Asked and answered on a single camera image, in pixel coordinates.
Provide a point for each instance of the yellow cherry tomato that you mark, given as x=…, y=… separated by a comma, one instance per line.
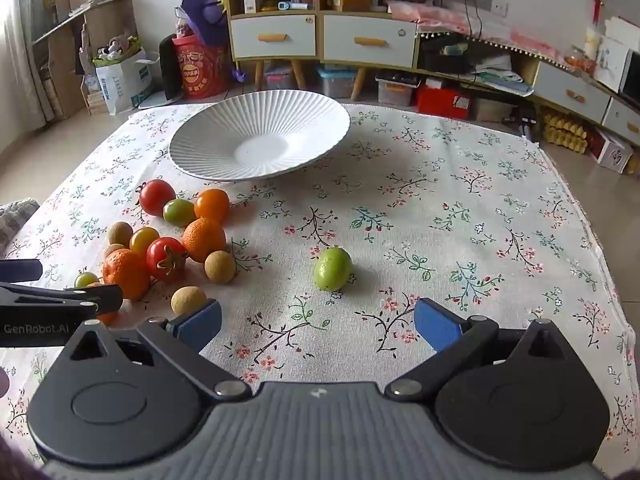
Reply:
x=144, y=239

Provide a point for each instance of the clear box blue lid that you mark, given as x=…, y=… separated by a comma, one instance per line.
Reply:
x=336, y=84

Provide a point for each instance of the glass jar orange contents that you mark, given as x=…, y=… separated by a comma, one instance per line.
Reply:
x=581, y=60

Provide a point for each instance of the stack of books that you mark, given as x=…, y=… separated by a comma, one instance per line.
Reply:
x=96, y=102

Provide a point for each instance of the black floor tool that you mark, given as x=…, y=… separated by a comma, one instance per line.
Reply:
x=520, y=125

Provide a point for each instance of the long wooden TV stand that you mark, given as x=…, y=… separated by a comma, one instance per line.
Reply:
x=565, y=90

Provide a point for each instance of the clear box pink lid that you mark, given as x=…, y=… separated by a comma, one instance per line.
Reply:
x=278, y=77

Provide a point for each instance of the grey knitted cushion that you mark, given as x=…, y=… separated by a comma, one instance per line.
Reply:
x=17, y=220

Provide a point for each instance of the red printed bucket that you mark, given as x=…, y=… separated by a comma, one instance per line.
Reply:
x=200, y=70

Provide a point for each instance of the black flat board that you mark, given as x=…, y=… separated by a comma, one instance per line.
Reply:
x=170, y=67

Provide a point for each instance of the stack of yellow egg cartons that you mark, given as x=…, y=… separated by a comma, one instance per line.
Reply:
x=565, y=132

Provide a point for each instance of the white paper roll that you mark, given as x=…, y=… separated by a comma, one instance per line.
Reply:
x=592, y=44

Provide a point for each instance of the white boxes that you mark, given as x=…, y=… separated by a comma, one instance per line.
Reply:
x=615, y=55

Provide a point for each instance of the pile of papers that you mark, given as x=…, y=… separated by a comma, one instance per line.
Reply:
x=502, y=77

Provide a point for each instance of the green lime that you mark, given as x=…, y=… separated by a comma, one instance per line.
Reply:
x=332, y=268

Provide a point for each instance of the black microwave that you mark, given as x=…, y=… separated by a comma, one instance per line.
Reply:
x=632, y=80

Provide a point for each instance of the white ribbed plate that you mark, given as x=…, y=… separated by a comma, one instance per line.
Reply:
x=250, y=125

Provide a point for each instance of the white round floor base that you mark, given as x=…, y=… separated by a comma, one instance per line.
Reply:
x=155, y=100

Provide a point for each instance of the green tomato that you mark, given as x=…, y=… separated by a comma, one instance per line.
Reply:
x=179, y=212

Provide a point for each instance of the grey curtain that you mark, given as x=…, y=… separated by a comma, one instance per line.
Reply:
x=20, y=35

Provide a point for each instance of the small plush toys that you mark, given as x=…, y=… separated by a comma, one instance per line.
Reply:
x=115, y=49

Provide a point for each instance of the blue white thermometer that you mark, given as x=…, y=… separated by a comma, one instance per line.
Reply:
x=295, y=6

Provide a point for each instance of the white paper bag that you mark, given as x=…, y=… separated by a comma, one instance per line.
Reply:
x=122, y=85

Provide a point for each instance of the purple plush toy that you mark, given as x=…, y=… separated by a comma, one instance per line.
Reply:
x=207, y=10

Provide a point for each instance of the pink fringed cloth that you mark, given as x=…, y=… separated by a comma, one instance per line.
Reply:
x=440, y=17

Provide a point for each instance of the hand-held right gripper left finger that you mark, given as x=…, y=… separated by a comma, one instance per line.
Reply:
x=200, y=325

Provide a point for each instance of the clear box black lid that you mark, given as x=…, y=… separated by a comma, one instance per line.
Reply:
x=397, y=90

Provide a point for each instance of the wooden bookshelf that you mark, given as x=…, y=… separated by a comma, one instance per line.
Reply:
x=100, y=20

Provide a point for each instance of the small yellow-green cherry tomato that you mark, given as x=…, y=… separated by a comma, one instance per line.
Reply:
x=86, y=279

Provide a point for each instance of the red box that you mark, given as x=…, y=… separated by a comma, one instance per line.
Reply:
x=442, y=102

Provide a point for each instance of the purple floor toy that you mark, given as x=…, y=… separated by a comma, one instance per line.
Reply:
x=238, y=75

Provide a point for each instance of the red tomato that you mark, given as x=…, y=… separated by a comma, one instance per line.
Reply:
x=157, y=197
x=165, y=259

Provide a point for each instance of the small cardboard box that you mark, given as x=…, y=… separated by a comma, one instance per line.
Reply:
x=352, y=1

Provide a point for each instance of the low wooden drawer cabinet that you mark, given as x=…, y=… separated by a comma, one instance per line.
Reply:
x=345, y=35

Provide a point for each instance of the white patterned carton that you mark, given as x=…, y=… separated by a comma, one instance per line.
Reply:
x=611, y=151

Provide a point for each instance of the floral tablecloth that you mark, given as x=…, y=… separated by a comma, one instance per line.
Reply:
x=400, y=210

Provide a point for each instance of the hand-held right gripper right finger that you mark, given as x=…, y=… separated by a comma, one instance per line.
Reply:
x=435, y=325

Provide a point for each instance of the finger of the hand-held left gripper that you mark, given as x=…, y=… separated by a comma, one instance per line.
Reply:
x=20, y=270
x=50, y=297

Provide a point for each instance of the translucent storage box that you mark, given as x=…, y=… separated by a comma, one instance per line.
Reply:
x=492, y=110

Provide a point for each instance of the brown longan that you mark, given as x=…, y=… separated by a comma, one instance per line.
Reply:
x=219, y=267
x=113, y=250
x=187, y=300
x=120, y=233

